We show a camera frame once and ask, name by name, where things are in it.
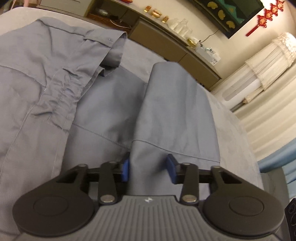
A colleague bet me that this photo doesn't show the grey bed sheet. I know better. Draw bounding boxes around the grey bed sheet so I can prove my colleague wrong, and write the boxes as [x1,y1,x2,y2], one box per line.
[1,8,263,188]

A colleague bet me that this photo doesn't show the long grey tv sideboard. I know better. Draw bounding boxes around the long grey tv sideboard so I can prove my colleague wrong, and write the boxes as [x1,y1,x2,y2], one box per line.
[39,1,221,90]

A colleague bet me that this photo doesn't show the grey garment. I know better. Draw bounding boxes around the grey garment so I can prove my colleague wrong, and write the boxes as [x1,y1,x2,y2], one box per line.
[1,18,220,235]

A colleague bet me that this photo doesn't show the white standing air conditioner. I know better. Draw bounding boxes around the white standing air conditioner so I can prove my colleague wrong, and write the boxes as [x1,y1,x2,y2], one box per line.
[211,32,296,113]

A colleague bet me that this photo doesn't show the black framed wall picture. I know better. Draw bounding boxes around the black framed wall picture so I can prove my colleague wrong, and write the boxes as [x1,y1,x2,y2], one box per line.
[190,0,264,39]

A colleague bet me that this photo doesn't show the clear glass cups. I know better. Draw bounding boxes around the clear glass cups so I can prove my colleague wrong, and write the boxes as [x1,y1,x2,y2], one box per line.
[168,19,192,39]

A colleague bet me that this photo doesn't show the red chinese knot decoration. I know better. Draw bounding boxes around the red chinese knot decoration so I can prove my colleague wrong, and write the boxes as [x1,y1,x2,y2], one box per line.
[246,0,285,37]

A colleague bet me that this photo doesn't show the cream curtain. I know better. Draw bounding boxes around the cream curtain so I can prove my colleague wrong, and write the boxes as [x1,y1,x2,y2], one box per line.
[234,74,295,161]

